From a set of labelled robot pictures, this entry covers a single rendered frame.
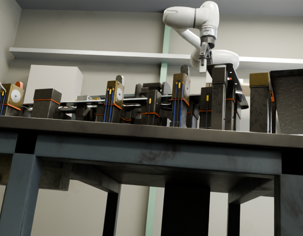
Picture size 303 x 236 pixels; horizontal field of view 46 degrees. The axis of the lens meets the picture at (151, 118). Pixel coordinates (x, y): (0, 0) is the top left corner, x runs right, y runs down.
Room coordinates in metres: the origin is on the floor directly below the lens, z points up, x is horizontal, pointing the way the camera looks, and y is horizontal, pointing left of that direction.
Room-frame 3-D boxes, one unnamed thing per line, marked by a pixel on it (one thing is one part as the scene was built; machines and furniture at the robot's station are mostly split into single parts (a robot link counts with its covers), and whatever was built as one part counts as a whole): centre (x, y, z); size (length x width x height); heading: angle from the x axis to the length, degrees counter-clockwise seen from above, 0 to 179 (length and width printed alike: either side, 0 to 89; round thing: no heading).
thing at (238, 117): (1.60, -0.38, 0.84); 0.12 x 0.05 x 0.29; 157
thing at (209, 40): (1.66, -0.25, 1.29); 0.08 x 0.07 x 0.09; 157
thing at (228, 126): (1.42, -0.31, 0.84); 0.05 x 0.05 x 0.29; 67
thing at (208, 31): (1.66, -0.25, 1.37); 0.09 x 0.09 x 0.06
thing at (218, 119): (1.25, -0.24, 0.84); 0.05 x 0.05 x 0.29; 67
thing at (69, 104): (1.85, 0.20, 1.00); 1.38 x 0.22 x 0.02; 67
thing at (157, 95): (1.57, 0.00, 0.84); 0.10 x 0.05 x 0.29; 157
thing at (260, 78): (1.43, -0.45, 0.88); 0.08 x 0.08 x 0.36; 67
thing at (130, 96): (2.24, 0.25, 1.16); 0.37 x 0.14 x 0.02; 67
